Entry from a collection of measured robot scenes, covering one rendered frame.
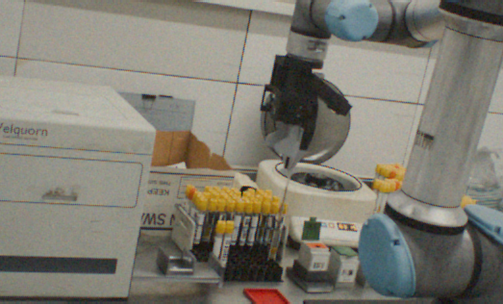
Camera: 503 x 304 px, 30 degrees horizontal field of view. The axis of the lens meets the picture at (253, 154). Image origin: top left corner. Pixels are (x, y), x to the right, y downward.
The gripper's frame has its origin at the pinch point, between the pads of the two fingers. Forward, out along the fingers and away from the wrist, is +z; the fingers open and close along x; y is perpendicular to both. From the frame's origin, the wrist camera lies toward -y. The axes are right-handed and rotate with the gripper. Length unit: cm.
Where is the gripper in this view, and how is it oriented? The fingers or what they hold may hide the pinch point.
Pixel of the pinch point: (291, 163)
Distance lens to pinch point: 173.2
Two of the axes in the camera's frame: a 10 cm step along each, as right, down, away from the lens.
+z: -2.0, 9.5, 2.5
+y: -9.0, -0.7, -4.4
